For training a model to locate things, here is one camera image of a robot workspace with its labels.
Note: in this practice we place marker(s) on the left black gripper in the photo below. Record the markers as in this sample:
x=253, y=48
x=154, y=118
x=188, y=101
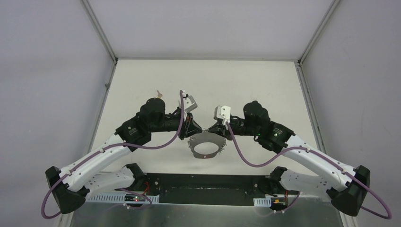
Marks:
x=185, y=125

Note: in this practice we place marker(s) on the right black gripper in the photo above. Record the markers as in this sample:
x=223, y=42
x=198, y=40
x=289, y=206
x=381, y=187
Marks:
x=220, y=128

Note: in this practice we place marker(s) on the perforated metal ring plate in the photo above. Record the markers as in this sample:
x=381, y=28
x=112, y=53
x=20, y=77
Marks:
x=206, y=145

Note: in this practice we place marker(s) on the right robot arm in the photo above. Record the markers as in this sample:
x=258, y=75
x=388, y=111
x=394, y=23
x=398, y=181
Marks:
x=344, y=186

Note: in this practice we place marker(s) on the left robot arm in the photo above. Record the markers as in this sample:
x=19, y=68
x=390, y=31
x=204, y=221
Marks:
x=151, y=128

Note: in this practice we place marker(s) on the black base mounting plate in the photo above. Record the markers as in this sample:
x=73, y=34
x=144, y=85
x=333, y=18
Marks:
x=230, y=190

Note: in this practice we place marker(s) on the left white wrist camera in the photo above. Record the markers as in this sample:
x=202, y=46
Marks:
x=189, y=104

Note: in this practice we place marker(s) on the white slotted cable duct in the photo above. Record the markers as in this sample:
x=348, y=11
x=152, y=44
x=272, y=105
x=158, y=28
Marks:
x=114, y=197

